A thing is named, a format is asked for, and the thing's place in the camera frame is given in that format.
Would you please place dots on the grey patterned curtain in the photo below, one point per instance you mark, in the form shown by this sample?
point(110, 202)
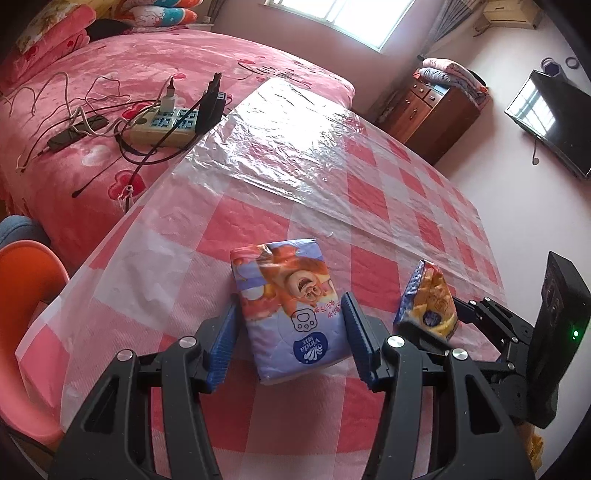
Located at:
point(217, 9)
point(443, 32)

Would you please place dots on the black power adapter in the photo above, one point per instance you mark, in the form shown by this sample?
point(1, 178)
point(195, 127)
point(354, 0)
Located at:
point(210, 107)

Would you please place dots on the floral quilt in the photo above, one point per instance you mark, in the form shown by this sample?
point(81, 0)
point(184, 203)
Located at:
point(46, 23)

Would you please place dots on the orange plastic chair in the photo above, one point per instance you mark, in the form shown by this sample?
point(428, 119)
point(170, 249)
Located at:
point(27, 295)

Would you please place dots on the person's jeans leg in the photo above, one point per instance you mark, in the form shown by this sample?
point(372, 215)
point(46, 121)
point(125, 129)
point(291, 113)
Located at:
point(21, 230)

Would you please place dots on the orange blue snack packet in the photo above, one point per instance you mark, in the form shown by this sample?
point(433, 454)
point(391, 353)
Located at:
point(429, 304)

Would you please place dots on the folded blankets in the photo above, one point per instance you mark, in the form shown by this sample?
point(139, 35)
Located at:
point(448, 74)

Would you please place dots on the white air conditioner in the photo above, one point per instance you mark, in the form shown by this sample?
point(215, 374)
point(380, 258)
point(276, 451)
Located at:
point(512, 16)

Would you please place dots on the red white checked tablecloth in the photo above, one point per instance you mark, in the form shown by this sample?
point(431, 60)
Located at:
point(369, 194)

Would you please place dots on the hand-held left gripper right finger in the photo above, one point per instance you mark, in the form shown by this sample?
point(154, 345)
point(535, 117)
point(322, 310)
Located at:
point(360, 346)

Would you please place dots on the window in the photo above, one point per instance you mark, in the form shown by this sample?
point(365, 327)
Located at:
point(351, 18)

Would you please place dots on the yellow plastic bag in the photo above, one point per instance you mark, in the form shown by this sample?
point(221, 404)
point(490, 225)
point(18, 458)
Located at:
point(535, 452)

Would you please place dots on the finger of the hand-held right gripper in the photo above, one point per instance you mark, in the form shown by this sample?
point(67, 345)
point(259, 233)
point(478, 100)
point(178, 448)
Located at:
point(494, 318)

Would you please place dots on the purple cartoon tissue pack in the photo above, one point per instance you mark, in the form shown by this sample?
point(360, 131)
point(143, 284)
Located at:
point(286, 295)

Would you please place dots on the black garment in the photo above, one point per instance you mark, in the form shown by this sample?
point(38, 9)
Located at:
point(107, 30)

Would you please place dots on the pink bed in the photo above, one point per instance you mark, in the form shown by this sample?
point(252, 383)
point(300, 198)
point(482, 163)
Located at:
point(138, 60)

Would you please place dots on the brown wooden cabinet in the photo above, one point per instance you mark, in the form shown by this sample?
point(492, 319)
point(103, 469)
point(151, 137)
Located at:
point(438, 120)

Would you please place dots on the beige power strip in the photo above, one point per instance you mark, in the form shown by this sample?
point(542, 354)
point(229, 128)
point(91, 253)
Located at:
point(157, 131)

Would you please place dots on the black television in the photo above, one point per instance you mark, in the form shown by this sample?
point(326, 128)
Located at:
point(554, 120)

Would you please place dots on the black phone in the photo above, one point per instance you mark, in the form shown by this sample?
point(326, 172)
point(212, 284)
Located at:
point(76, 134)

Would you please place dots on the white charger plug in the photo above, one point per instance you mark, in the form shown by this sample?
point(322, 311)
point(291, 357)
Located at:
point(168, 101)

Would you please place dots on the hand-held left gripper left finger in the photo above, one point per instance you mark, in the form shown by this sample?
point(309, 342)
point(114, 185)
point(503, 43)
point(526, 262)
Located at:
point(222, 350)

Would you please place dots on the folded pink quilt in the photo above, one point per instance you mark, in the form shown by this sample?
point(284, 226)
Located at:
point(41, 62)

